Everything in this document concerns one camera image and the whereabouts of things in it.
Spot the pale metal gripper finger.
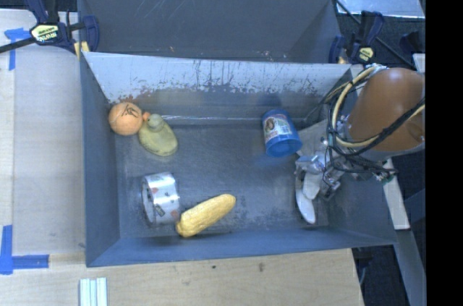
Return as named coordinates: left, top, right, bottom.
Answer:
left=294, top=155, right=321, bottom=226
left=302, top=170, right=341, bottom=201

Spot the blue cup with label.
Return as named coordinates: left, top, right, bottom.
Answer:
left=261, top=108, right=304, bottom=158

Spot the grey metal bin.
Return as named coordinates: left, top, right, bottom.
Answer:
left=75, top=0, right=399, bottom=268

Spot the yellow toy corn cob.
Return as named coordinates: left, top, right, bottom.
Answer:
left=174, top=192, right=237, bottom=239

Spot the white and silver tape roll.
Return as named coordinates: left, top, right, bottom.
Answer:
left=140, top=171, right=182, bottom=226

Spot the pale yellow rubber duck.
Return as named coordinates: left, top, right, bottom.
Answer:
left=137, top=111, right=179, bottom=158

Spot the orange ball with black marks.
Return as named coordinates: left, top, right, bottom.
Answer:
left=108, top=101, right=145, bottom=137

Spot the pale wood board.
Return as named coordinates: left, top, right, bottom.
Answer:
left=12, top=43, right=88, bottom=257

